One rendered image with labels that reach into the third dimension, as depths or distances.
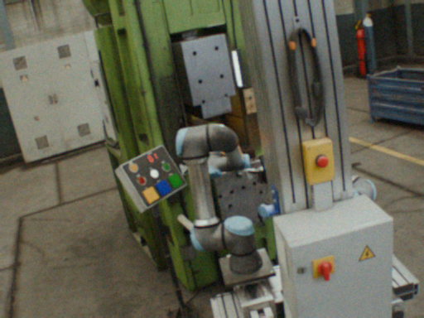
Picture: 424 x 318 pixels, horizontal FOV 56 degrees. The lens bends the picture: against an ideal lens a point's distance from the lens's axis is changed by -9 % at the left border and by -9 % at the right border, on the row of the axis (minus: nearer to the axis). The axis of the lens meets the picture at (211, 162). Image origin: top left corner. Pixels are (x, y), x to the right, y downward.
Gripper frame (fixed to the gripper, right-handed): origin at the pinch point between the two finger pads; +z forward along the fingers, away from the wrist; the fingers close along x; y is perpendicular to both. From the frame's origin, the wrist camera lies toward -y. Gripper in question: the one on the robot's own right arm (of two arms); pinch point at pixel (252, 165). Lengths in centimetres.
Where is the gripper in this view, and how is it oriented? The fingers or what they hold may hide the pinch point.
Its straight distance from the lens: 255.9
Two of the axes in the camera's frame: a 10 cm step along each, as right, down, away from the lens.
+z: -4.3, -2.3, 8.7
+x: 8.8, -3.0, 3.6
